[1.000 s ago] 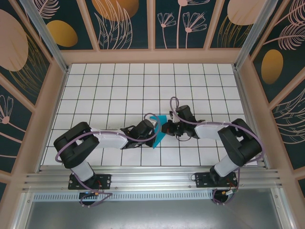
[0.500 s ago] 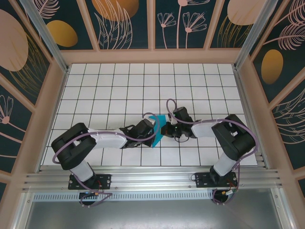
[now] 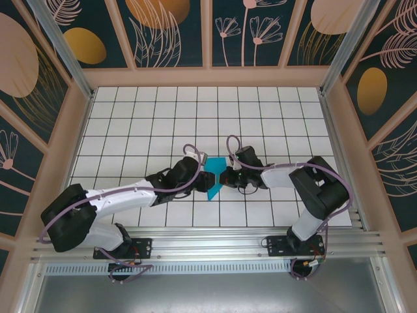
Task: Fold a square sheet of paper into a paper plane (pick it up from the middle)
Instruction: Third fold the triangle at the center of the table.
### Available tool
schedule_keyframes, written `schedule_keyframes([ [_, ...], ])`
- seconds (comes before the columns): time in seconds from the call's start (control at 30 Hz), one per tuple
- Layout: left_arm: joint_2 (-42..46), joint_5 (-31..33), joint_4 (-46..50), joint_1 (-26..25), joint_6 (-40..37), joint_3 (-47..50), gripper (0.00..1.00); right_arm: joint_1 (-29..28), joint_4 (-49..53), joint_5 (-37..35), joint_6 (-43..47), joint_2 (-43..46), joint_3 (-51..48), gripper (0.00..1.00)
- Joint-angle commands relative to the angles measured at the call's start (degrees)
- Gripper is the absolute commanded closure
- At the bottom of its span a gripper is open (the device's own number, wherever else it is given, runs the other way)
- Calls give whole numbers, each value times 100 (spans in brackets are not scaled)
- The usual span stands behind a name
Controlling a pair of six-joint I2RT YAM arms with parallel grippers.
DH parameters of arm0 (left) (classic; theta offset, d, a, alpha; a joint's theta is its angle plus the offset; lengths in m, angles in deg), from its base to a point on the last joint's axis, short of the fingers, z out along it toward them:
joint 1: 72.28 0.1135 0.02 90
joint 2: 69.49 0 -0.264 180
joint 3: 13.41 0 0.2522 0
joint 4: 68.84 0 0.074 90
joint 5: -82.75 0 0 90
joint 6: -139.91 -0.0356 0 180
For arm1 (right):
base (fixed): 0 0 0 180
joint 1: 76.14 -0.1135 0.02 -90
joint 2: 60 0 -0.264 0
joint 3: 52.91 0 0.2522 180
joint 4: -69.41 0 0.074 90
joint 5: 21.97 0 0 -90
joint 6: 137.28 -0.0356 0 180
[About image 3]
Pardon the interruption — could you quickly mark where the grey metal sheet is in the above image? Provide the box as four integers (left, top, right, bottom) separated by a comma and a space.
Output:
32, 273, 387, 313

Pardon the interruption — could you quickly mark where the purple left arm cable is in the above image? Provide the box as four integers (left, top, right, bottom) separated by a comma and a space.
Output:
38, 143, 209, 285

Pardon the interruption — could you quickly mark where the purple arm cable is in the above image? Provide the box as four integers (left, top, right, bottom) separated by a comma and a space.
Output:
38, 143, 209, 285
225, 134, 355, 281

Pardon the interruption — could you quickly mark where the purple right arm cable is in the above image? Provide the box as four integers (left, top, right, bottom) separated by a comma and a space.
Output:
225, 134, 355, 281

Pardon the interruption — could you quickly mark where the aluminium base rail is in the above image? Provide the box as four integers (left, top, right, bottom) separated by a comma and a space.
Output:
31, 224, 387, 262

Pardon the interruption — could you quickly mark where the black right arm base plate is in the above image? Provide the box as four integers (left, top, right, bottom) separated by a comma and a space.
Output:
266, 235, 326, 258

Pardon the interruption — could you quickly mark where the slotted metal cable duct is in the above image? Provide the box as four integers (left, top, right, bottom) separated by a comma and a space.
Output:
45, 262, 294, 275

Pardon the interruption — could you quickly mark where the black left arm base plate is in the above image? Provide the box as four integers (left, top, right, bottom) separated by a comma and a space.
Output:
93, 237, 153, 260

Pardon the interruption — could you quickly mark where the power connector with wires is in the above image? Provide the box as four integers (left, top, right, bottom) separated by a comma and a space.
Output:
109, 260, 139, 272
291, 256, 327, 278

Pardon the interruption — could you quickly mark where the aluminium corner post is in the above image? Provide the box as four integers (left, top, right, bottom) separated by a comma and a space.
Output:
320, 0, 376, 96
25, 0, 96, 100

